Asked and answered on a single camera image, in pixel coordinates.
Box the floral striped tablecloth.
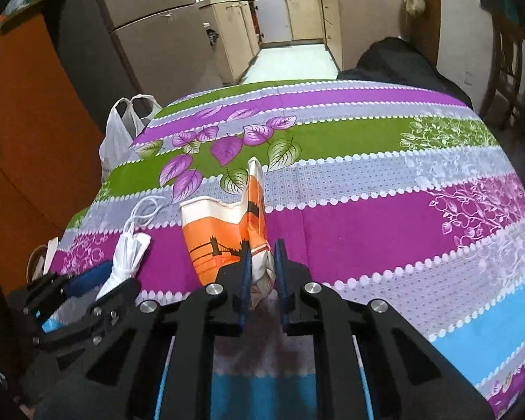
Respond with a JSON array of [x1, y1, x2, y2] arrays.
[[48, 79, 525, 420]]

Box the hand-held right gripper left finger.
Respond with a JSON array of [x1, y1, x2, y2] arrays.
[[35, 247, 252, 420]]

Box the wooden chair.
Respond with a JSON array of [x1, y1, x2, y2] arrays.
[[479, 6, 525, 130]]

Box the white plastic bag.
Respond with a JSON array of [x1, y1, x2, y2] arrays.
[[98, 95, 163, 181]]

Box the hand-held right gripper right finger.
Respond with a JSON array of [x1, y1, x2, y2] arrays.
[[273, 238, 495, 420]]

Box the black bag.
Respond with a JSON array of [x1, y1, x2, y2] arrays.
[[337, 37, 473, 108]]

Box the orange printed paper bag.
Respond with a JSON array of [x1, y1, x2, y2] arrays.
[[179, 157, 277, 311]]

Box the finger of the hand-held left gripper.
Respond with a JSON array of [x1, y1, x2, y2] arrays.
[[33, 277, 141, 349], [24, 260, 114, 316]]

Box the beige refrigerator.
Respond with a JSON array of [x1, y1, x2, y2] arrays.
[[48, 0, 224, 110]]

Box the white face mask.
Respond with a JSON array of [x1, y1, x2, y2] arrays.
[[95, 195, 168, 302]]

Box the beige kitchen cabinets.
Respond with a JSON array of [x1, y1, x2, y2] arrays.
[[197, 0, 407, 84]]

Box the orange wooden cabinet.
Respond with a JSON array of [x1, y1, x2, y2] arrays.
[[0, 9, 106, 298]]

